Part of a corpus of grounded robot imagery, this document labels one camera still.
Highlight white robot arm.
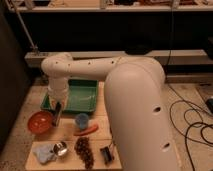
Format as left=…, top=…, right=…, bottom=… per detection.
left=41, top=53, right=181, bottom=171

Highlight green plastic tray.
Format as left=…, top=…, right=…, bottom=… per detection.
left=40, top=78, right=100, bottom=114

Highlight blue cloth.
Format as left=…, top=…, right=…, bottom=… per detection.
left=33, top=144, right=56, bottom=164

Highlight black handled brush tool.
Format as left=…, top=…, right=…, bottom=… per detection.
left=100, top=142, right=114, bottom=165

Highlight black floor cables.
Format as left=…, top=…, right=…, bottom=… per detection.
left=165, top=6, right=213, bottom=171

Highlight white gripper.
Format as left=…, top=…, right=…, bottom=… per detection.
left=48, top=78, right=69, bottom=110

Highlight orange carrot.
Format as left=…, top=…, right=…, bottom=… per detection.
left=74, top=124, right=99, bottom=136

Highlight wooden board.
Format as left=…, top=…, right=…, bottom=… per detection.
left=25, top=80, right=183, bottom=171

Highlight metal measuring cup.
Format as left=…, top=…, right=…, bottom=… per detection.
left=53, top=141, right=68, bottom=157

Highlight small blue cup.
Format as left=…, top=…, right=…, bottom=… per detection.
left=75, top=113, right=89, bottom=130

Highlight metal diagonal pole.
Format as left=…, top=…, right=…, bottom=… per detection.
left=5, top=0, right=47, bottom=57

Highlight red bowl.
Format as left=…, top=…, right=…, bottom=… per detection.
left=27, top=111, right=53, bottom=134

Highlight white lower shelf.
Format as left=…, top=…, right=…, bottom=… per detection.
left=25, top=50, right=213, bottom=68

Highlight white upper shelf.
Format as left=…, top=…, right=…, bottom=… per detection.
left=3, top=0, right=213, bottom=13

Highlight bunch of dark grapes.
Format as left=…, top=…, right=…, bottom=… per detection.
left=74, top=137, right=94, bottom=170

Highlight white shelf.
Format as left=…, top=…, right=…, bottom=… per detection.
left=25, top=50, right=213, bottom=68
left=3, top=0, right=213, bottom=13

